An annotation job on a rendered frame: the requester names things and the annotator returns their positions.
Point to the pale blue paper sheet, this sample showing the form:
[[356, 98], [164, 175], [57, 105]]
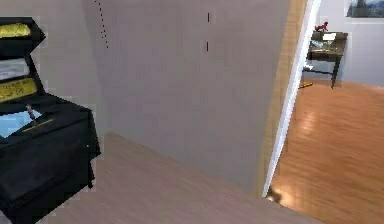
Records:
[[13, 122]]

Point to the red figurine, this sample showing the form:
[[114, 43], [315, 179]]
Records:
[[322, 27]]

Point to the dark brown side table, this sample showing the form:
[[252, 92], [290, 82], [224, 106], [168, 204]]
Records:
[[328, 50]]

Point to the black desk with shelves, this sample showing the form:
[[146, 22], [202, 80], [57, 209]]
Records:
[[46, 160]]

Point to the framed wall picture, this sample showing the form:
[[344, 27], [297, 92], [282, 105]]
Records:
[[365, 8]]

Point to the large yellow book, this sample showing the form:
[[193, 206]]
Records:
[[16, 89]]

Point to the brown pen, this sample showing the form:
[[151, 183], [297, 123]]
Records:
[[31, 112]]

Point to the yellow stick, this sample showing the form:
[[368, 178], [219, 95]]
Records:
[[305, 85]]

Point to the white book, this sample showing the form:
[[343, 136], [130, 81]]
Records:
[[12, 68]]

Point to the white paper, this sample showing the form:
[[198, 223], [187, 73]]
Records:
[[328, 36]]

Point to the yellow pencil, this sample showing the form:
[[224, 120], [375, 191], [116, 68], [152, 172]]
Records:
[[37, 125]]

